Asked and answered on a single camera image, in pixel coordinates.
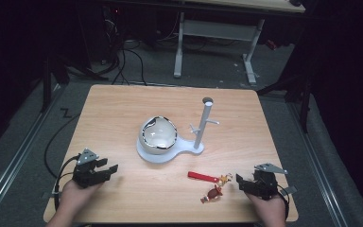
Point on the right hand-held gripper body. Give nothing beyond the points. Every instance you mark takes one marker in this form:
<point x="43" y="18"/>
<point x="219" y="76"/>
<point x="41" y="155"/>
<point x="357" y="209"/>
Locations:
<point x="264" y="181"/>

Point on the person's left hand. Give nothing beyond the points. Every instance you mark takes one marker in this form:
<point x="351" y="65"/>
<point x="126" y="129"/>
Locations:
<point x="75" y="195"/>

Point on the white stand with pegs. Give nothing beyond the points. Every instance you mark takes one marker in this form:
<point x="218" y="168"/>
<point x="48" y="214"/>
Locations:
<point x="182" y="138"/>

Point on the silver round bowl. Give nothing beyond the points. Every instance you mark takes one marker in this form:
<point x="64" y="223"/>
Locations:
<point x="157" y="135"/>

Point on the white-legged desk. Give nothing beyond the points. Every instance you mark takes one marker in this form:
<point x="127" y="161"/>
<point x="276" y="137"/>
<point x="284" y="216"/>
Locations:
<point x="220" y="34"/>

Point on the black metal stand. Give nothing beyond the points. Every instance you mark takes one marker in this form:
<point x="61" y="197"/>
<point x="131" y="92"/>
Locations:
<point x="296" y="82"/>
<point x="48" y="82"/>

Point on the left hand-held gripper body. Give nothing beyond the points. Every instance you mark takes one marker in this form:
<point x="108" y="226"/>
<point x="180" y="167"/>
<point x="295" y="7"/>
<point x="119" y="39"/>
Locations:
<point x="86" y="171"/>

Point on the person's right hand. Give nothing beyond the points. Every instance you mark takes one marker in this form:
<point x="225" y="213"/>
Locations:
<point x="269" y="209"/>

